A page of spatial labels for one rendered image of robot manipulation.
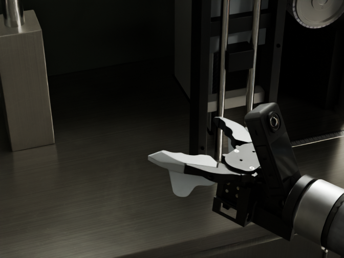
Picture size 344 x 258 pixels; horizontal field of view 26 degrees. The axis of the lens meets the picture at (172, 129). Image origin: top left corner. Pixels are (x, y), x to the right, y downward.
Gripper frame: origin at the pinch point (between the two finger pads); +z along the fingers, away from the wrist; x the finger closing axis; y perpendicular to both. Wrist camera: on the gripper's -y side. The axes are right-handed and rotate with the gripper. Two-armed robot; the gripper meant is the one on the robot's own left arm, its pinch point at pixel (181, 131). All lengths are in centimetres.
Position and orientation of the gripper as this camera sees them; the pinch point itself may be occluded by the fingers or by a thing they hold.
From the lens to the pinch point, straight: 102.7
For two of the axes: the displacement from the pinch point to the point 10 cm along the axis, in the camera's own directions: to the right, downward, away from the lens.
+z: -7.8, -3.7, 5.1
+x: 6.2, -3.4, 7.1
